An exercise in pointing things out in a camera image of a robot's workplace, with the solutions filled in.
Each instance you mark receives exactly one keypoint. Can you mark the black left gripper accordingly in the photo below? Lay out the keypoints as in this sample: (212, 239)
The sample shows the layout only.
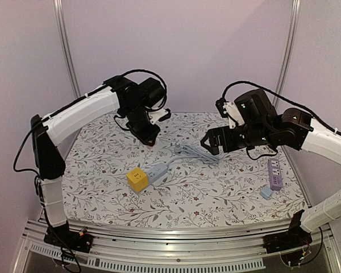
(148, 136)

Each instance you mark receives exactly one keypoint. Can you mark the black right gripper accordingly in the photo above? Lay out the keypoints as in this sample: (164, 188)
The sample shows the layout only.
(220, 139)

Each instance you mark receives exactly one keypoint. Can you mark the blue power strip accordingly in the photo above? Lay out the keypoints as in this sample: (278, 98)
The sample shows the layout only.
(156, 172)

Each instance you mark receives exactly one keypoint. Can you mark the yellow cube socket adapter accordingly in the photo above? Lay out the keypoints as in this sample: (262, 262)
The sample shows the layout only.
(137, 180)

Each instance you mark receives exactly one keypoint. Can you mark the purple power strip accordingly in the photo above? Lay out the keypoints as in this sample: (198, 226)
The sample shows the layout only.
(275, 175)

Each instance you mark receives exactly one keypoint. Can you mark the light blue plug adapter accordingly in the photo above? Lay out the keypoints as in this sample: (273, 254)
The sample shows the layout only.
(266, 192)

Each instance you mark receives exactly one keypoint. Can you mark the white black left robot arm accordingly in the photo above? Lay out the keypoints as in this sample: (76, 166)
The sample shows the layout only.
(138, 95)

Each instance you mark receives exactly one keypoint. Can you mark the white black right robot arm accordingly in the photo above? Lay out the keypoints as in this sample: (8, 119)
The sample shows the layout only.
(305, 127)

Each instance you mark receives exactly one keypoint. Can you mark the floral patterned table mat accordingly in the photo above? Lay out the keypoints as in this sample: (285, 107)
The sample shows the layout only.
(191, 194)

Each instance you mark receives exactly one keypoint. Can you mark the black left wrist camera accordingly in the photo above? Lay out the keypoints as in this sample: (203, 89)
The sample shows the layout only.
(153, 99)

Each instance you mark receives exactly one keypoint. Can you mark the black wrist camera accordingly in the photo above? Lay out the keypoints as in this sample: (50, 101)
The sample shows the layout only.
(153, 99)
(247, 109)

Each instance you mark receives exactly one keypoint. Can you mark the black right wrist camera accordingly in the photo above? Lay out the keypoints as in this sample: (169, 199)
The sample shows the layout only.
(247, 109)

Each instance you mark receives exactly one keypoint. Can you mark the aluminium front rail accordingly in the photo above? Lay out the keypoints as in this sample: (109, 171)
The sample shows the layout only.
(215, 249)

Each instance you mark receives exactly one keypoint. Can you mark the right aluminium frame post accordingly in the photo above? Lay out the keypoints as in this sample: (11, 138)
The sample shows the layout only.
(293, 26)

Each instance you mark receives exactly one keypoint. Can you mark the aluminium frame post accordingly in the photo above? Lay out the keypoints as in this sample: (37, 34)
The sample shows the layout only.
(293, 26)
(61, 26)

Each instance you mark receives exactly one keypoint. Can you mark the left aluminium frame post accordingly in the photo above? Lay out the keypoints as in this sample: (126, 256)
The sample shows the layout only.
(61, 26)

